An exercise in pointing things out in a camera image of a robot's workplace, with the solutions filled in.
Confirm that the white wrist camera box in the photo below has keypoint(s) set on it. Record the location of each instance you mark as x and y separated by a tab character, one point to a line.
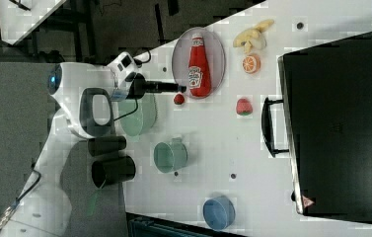
124	67

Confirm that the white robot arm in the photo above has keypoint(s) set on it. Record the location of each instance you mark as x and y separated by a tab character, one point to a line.
43	209

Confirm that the green perforated colander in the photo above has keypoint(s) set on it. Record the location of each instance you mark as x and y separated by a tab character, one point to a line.
137	116

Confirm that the blue cup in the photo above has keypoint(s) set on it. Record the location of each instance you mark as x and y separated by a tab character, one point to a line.
219	213

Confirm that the red ketchup bottle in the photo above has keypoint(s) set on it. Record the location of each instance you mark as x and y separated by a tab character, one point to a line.
199	78

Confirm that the grey oval plate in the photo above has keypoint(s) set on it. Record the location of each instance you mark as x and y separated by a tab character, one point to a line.
214	53

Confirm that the small red tomato toy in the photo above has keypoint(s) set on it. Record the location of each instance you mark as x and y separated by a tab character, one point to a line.
179	99

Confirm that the red strawberry toy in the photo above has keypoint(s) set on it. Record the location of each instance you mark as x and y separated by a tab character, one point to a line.
244	107

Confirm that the green cup with handle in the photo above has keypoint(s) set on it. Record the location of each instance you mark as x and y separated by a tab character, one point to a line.
170	156

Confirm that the large black pot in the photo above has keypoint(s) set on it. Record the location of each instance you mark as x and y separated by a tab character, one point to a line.
113	171

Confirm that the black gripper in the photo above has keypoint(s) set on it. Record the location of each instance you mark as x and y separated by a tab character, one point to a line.
137	90

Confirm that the orange slice toy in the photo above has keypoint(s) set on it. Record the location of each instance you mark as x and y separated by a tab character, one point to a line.
251	63

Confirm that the peeled banana toy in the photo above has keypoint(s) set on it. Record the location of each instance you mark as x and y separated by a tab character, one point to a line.
252	38

